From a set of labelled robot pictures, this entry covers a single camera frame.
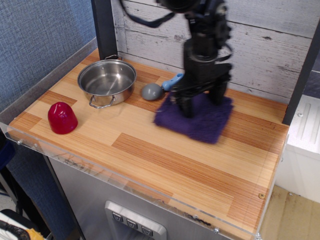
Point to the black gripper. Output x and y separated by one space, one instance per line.
201 76

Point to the purple cloth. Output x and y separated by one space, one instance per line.
208 119

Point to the blue grey toy scoop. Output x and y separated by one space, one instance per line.
153 91

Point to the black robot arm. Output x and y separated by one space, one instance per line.
207 24

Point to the stainless steel pot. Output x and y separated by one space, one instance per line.
107 82

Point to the white side cabinet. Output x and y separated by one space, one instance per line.
299 167

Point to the red plastic dome cup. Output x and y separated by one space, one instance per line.
61 118

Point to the silver button control panel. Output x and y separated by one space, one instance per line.
135 221

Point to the stainless steel cabinet front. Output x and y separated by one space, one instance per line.
87 196

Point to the yellow black object bottom-left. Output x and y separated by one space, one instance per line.
13 232

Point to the dark right frame post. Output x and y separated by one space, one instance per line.
303 77

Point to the dark frame post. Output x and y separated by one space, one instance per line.
104 28
303 77

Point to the dark left frame post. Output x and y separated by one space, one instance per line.
104 28

